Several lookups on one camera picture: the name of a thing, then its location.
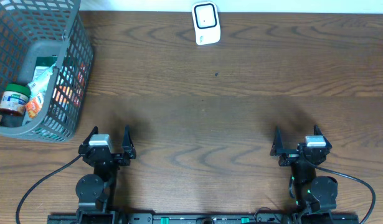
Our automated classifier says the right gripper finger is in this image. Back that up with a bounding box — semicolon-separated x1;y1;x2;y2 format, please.
270;126;284;156
313;124;323;136

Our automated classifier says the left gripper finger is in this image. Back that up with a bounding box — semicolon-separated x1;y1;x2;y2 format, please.
82;126;98;146
121;125;136;159

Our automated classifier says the orange tissue pack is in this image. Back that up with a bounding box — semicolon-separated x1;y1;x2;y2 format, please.
26;92;44;119

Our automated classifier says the mint green wipes packet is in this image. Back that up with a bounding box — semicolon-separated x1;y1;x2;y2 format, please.
27;65;55;99

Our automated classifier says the green 3M gloves package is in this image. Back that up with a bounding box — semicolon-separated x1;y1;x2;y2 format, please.
32;55;57;80

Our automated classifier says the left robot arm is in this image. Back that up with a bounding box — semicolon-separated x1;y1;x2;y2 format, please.
75;126;136;223

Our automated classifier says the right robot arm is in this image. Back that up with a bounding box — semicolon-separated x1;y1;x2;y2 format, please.
270;125;338;223

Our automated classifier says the white barcode scanner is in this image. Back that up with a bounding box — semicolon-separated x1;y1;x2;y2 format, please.
191;1;221;45

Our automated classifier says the green lid glass jar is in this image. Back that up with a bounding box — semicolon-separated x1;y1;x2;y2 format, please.
0;83;31;116

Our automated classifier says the grey plastic mesh basket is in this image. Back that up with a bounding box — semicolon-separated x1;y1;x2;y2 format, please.
0;0;93;142

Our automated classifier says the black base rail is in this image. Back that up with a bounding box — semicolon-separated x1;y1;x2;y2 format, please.
47;213;359;224

